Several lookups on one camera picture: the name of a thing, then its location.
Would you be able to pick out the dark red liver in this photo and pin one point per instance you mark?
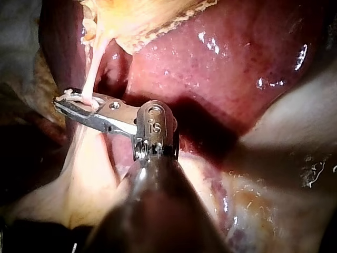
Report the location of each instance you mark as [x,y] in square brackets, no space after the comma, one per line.
[210,79]

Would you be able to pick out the dark right arm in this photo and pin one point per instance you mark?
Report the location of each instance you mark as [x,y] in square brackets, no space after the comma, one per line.
[158,210]

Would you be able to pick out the right arm instrument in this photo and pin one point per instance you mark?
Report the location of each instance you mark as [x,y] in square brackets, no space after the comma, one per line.
[154,124]

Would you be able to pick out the white clip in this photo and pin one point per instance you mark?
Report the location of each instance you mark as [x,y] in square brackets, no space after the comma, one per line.
[69,98]

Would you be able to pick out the gallbladder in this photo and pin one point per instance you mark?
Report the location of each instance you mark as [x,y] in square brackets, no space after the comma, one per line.
[142,18]

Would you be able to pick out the pale fatty tissue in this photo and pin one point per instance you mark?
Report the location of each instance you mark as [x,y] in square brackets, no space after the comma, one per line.
[289,118]
[87,171]

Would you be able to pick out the thin tube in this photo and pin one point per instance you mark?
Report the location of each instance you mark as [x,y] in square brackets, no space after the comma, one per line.
[92,71]

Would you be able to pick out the right arm instrument jaw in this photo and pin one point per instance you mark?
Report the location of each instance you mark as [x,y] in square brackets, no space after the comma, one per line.
[76,110]
[101,97]

